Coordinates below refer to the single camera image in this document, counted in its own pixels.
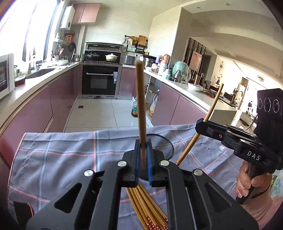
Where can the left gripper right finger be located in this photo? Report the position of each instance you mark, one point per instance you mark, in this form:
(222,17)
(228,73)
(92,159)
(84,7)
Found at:
(152,159)

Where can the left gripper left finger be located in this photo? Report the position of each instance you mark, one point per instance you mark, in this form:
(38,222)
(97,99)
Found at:
(130,172)

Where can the bamboo chopstick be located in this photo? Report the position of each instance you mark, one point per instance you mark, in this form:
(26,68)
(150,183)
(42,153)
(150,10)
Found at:
(162,214)
(162,224)
(144,209)
(198,126)
(136,209)
(139,66)

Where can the right hand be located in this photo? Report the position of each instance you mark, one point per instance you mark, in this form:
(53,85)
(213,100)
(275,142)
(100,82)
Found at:
(260,183)

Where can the black mesh cup holder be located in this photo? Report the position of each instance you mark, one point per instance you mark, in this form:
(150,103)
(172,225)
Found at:
(162,144)

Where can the plastic oil bottle on floor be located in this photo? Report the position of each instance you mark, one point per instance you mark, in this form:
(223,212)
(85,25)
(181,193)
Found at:
(134,110)

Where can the pink lower cabinets right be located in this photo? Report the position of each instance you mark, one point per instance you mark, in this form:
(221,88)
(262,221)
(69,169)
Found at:
(172,106)

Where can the pink cabinets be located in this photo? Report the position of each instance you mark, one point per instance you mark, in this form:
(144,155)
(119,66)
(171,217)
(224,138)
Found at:
(46,110)
(172,106)

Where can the black built-in oven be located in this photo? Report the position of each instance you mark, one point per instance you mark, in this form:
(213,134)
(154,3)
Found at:
(100,81)

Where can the grey plaid table cloth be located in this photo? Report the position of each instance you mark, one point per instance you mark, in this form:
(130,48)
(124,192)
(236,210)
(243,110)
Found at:
(46,163)

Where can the pink lower cabinets left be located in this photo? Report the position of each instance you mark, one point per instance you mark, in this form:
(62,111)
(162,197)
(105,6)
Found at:
(46,110)

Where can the white plastic bag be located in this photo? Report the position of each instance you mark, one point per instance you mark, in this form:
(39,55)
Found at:
(194,87)

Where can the teal covered appliance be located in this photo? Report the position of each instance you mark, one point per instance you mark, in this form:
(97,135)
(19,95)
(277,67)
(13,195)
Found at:
(181,72)

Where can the silver rice cooker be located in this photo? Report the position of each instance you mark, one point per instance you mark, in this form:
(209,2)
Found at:
(148,60)

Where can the white ceramic pot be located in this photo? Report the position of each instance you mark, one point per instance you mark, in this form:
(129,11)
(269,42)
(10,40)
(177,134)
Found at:
(111,57)

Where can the pink thermos jug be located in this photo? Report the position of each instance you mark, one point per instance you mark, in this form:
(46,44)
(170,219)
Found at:
(165,59)

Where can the black wok with lid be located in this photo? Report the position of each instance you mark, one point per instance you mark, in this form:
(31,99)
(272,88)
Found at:
(91,56)

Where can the black range hood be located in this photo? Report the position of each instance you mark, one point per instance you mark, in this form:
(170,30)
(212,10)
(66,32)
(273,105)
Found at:
(103,47)

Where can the dark red bowl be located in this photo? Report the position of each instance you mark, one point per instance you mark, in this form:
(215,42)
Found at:
(20,80)

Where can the white microwave oven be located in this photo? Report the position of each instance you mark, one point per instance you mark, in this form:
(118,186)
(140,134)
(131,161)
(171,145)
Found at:
(6,75)

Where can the white water heater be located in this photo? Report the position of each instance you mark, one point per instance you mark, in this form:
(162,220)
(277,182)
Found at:
(67,18)

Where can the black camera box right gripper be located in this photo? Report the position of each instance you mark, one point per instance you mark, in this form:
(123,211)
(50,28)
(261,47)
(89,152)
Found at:
(269,120)

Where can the black wall storage rack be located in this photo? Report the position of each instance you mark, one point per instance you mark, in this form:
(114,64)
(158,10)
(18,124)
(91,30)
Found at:
(135,44)

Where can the pink upper wall cabinet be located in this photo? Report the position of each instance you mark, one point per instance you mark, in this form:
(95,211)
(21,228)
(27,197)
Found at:
(85,13)

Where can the window with dark frame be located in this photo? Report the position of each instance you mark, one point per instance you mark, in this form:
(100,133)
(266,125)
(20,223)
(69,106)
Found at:
(27,28)

